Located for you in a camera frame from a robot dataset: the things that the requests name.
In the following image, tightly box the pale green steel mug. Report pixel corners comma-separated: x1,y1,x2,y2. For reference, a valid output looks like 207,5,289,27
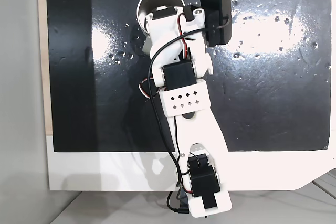
136,0,186,57

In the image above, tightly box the glossy black mat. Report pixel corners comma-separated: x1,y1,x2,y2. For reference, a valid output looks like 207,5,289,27
45,0,331,153

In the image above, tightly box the light wooden board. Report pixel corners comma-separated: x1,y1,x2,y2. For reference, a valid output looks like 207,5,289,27
36,0,54,137

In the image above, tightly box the white base board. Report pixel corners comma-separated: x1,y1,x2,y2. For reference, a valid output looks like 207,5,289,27
45,135,336,192

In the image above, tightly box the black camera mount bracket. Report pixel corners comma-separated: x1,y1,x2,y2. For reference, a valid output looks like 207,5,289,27
183,4,202,22

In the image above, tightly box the black oval camera box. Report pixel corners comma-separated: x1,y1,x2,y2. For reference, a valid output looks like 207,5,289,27
199,0,234,48

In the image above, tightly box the red white servo wire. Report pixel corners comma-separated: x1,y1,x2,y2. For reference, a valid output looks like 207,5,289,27
138,13,195,196

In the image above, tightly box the black camera cable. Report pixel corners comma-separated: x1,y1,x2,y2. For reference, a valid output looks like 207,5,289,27
146,14,232,217

